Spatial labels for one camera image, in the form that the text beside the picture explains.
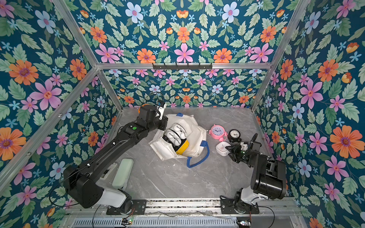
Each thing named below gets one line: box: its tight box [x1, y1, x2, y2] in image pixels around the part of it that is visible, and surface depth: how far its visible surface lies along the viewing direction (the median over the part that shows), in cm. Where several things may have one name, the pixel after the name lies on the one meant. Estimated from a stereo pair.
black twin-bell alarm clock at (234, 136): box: [227, 129, 242, 143], surface depth 100 cm
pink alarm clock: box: [208, 123, 229, 142], surface depth 103 cm
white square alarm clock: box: [215, 141, 232, 157], surface depth 92 cm
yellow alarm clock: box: [175, 139, 190, 155], surface depth 91 cm
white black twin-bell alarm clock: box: [162, 123, 187, 152], surface depth 89 cm
